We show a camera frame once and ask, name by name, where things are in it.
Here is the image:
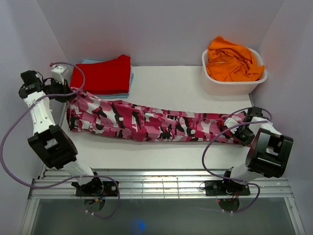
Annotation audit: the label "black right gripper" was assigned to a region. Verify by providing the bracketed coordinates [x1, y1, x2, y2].
[230, 124, 255, 146]

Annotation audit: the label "pink camouflage trousers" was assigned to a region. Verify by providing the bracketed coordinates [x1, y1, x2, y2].
[67, 91, 226, 142]

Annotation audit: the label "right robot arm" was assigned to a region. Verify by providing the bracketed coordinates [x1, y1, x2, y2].
[221, 106, 293, 195]

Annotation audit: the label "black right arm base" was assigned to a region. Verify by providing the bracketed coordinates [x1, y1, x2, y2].
[204, 180, 250, 196]

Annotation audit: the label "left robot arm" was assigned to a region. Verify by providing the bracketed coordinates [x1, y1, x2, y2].
[19, 65, 104, 196]

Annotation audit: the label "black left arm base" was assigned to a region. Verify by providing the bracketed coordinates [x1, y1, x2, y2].
[71, 181, 118, 197]

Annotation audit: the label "white plastic basin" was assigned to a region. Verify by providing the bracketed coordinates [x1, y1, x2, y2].
[201, 47, 268, 96]

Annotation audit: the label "folded red garment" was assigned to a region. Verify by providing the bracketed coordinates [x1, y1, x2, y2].
[70, 55, 131, 95]

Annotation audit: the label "folded light blue garment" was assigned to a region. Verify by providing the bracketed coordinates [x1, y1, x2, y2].
[81, 59, 134, 99]

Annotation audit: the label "crumpled orange garment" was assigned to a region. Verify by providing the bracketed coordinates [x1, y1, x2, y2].
[206, 36, 265, 82]

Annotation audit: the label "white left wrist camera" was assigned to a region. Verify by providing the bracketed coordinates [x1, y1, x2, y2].
[50, 65, 70, 84]

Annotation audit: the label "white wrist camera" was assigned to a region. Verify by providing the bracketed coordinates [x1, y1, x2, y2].
[224, 116, 242, 128]
[50, 65, 70, 84]

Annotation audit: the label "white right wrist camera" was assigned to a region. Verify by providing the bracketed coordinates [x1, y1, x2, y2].
[224, 116, 242, 128]

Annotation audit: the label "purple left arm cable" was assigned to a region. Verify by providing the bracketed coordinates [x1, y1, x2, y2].
[1, 62, 121, 219]

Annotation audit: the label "aluminium table frame rails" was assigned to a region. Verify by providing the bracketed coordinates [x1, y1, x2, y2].
[28, 169, 294, 199]

